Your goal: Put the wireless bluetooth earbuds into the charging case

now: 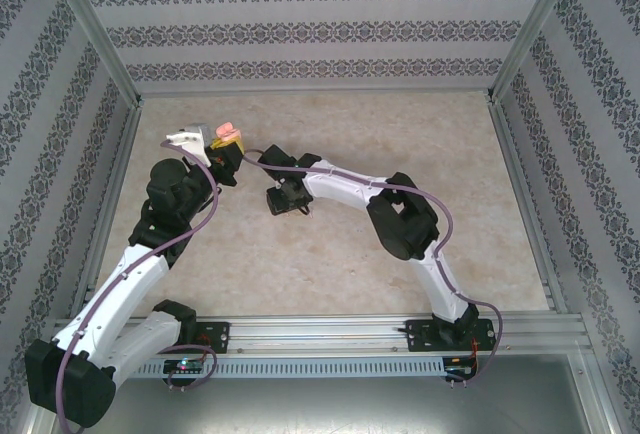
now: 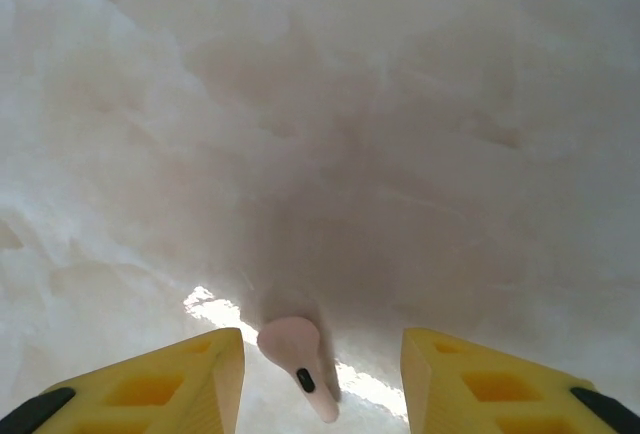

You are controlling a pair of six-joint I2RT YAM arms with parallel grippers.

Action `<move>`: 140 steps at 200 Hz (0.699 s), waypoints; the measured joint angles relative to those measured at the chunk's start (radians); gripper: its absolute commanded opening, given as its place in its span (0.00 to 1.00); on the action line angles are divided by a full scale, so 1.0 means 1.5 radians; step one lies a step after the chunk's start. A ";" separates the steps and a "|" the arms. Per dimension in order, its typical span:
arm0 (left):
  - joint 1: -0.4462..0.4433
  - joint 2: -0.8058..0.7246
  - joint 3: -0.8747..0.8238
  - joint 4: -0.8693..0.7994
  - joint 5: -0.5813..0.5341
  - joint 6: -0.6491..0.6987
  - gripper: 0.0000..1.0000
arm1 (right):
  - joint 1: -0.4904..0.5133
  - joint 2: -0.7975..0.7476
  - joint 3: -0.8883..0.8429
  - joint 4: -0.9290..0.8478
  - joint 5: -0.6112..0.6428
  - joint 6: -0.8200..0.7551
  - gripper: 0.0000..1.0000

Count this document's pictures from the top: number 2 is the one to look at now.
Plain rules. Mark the pink earbud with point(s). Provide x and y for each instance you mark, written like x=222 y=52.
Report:
x=290 y=344

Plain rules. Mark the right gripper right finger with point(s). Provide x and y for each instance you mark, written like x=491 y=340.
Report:
x=500 y=394

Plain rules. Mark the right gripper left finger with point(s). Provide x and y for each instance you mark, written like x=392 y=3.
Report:
x=150 y=394

